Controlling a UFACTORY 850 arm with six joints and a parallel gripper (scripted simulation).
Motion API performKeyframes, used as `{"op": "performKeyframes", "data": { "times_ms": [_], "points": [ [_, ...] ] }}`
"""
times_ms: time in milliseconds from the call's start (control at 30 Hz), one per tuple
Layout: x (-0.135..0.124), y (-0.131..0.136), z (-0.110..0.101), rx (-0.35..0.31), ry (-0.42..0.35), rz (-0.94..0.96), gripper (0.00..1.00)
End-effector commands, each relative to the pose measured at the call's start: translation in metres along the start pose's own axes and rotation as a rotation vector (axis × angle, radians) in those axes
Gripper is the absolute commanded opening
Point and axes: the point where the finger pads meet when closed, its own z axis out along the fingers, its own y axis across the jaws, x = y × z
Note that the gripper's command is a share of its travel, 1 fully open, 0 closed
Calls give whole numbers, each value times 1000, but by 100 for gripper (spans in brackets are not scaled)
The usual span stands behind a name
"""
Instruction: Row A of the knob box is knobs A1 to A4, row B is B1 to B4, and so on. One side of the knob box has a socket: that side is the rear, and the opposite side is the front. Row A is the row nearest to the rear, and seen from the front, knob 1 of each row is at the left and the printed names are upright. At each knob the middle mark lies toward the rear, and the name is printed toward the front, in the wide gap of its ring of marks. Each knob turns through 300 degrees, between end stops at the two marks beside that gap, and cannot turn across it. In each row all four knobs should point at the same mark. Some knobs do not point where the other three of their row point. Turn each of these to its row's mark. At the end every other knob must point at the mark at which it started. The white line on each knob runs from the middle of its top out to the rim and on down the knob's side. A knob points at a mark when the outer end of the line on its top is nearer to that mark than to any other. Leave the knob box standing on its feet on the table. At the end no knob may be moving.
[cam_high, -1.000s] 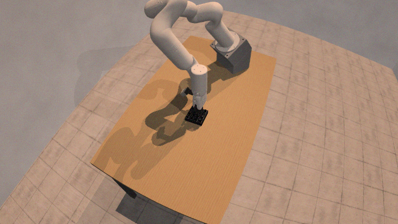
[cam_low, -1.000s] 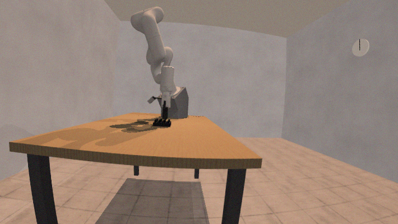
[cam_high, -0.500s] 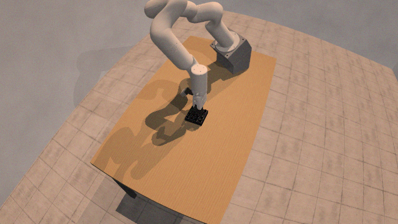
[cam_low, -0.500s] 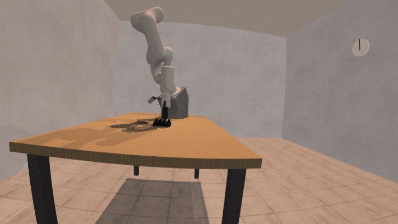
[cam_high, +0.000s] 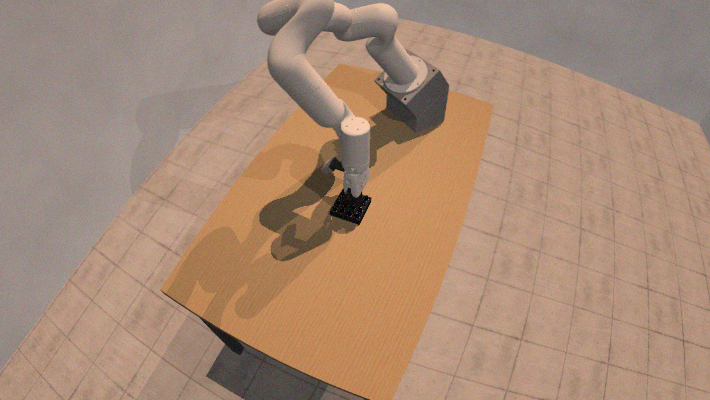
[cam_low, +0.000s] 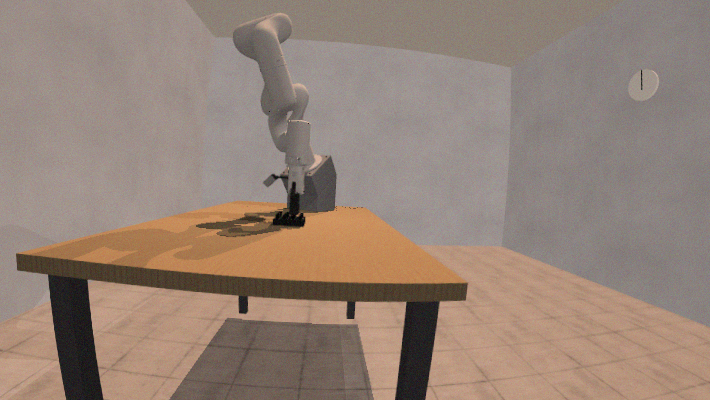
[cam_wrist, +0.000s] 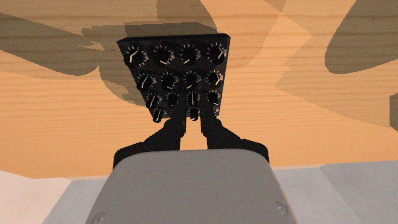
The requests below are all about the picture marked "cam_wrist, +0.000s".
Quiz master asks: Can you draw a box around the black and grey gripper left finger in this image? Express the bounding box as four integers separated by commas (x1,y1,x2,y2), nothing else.
113,93,187,169

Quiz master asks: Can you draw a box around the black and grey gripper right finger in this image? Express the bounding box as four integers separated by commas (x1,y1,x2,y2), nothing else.
200,93,270,164

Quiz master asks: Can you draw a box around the black knob box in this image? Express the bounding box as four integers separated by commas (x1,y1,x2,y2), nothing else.
117,33,231,123

